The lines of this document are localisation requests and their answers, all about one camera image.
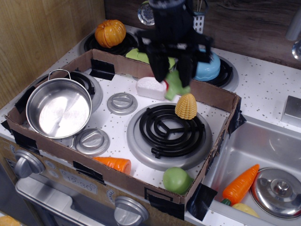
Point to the hanging slotted spatula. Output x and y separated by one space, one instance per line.
199 7

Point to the grey centre stove knob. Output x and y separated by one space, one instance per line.
122 104

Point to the green plastic plate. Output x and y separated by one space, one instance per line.
135 54

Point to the orange toy at corner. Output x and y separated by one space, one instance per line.
8 221

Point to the yellow toy lemon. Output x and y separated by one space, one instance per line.
246 209

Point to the hanging steel strainer ladle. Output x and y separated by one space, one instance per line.
145 14

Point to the right oven dial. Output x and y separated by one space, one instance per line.
129 212

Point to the back right black burner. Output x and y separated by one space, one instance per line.
225 75

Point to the steel pot lid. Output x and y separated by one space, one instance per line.
277 192

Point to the orange toy pumpkin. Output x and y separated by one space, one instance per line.
110 33

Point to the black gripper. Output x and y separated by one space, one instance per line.
173 36

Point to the oven dial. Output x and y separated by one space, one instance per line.
129 212
27 164

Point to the green toy broccoli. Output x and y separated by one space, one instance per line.
174 85

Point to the blue plastic bowl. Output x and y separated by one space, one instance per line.
208 71

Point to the front left black burner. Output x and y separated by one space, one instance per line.
75 76

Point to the steel pot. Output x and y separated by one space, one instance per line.
60 107

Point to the left oven dial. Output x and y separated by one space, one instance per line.
27 164

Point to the black burner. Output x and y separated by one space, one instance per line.
124 47
168 134
225 75
75 76

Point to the grey front stove knob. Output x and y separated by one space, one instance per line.
92 142

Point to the white toy cheese wedge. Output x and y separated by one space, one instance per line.
150 87

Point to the green toy pear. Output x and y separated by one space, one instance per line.
177 180

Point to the silver faucet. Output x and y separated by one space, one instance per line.
293 32

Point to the back left black burner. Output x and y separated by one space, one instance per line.
124 47

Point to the oven door handle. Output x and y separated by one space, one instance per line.
61 206

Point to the grey stove knob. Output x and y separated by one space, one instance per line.
92 142
122 104

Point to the silver sink basin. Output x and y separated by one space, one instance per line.
255 142

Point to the front right black burner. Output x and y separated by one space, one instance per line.
168 134

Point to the orange toy carrot half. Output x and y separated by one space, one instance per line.
119 164

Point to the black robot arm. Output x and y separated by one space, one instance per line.
169 2

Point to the yellow toy corn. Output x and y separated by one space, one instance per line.
186 107

